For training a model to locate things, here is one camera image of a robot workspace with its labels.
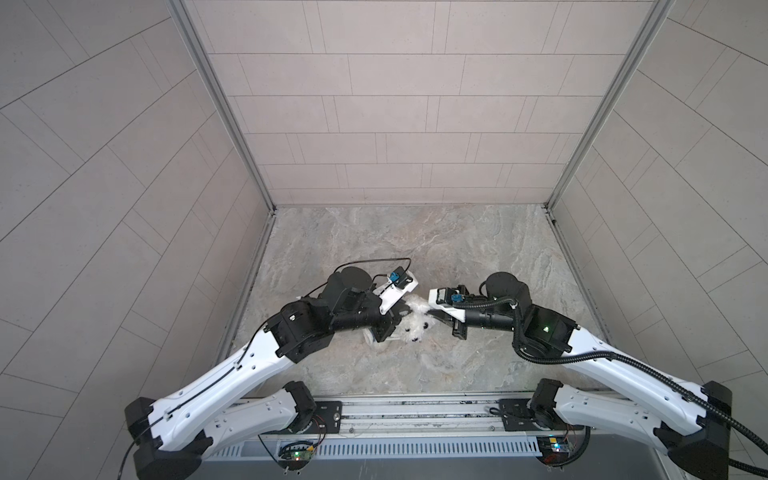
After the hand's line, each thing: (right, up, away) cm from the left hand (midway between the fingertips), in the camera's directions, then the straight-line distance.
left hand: (416, 309), depth 62 cm
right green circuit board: (+32, -34, +6) cm, 47 cm away
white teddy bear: (0, -3, 0) cm, 3 cm away
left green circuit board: (-26, -33, +3) cm, 42 cm away
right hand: (+2, -1, +2) cm, 2 cm away
